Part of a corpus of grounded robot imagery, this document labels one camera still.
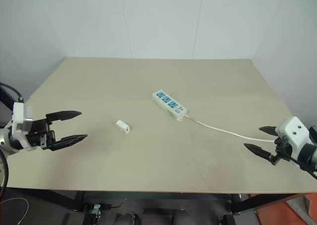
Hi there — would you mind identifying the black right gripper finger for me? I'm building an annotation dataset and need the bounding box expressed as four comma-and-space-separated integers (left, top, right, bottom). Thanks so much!
243, 143, 277, 162
258, 126, 280, 137

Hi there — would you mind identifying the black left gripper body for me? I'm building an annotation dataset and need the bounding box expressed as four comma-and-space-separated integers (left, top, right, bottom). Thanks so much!
24, 117, 56, 152

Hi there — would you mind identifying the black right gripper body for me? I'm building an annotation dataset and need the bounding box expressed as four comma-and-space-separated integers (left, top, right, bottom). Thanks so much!
271, 135, 298, 166

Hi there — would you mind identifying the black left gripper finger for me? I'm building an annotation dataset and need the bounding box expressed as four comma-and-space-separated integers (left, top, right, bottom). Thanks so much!
46, 110, 83, 124
48, 134, 89, 152

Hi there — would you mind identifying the white plug adapter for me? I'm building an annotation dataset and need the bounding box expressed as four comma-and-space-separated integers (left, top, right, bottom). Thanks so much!
115, 119, 131, 136

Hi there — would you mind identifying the white power strip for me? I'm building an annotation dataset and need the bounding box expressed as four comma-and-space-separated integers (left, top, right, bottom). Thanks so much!
151, 90, 190, 123

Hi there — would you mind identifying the grey crumpled cloth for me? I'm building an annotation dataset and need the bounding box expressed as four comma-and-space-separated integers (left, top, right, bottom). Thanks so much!
284, 194, 313, 217

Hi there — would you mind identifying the orange floor mat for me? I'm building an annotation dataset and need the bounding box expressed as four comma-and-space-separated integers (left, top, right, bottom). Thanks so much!
255, 193, 317, 225

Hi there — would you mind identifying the silver metal clamp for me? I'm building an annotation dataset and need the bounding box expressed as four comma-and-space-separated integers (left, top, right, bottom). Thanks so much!
89, 203, 102, 217

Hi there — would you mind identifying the dark rounded shape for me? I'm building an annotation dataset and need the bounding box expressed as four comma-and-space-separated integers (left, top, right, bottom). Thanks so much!
115, 212, 142, 225

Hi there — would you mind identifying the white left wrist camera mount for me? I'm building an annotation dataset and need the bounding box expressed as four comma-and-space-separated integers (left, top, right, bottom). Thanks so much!
9, 101, 34, 152

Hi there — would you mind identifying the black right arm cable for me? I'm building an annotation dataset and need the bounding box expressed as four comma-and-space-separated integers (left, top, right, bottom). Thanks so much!
284, 155, 317, 180

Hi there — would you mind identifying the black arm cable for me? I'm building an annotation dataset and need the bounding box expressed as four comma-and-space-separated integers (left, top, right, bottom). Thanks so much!
0, 82, 24, 104
284, 155, 317, 180

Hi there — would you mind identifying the white power cable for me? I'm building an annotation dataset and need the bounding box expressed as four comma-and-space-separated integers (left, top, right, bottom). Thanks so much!
184, 114, 277, 143

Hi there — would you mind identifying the thin black hanging cable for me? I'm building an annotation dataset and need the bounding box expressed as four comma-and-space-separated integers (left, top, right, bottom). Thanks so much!
0, 149, 11, 206

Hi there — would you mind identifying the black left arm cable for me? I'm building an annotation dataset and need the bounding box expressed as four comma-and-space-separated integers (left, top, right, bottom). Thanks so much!
0, 82, 24, 104

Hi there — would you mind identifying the thin white floor cable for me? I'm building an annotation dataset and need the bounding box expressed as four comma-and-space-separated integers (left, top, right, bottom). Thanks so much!
0, 197, 30, 225

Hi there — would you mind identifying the black metal table frame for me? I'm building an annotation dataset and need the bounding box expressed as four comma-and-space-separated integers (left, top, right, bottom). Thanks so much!
7, 187, 309, 215

